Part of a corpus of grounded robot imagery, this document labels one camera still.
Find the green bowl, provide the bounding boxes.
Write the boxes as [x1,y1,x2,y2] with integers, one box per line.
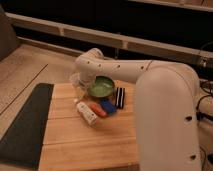
[87,76,115,98]

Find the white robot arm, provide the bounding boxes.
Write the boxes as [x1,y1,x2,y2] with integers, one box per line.
[75,48,202,171]

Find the black cables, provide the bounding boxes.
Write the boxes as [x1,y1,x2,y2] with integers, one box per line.
[195,78,213,171]

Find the wooden cutting board table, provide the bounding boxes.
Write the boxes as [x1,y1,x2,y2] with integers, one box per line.
[38,81,139,171]

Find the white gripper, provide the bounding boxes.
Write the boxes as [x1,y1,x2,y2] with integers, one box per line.
[69,73,87,100]

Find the blue block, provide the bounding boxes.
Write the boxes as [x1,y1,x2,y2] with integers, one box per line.
[100,100,116,114]

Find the black mat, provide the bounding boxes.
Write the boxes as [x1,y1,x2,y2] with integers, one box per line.
[0,83,53,169]

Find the black white striped object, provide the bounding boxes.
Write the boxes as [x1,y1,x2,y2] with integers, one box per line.
[115,87,125,109]

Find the white bottle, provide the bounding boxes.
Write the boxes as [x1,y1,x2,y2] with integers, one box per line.
[74,99,98,125]

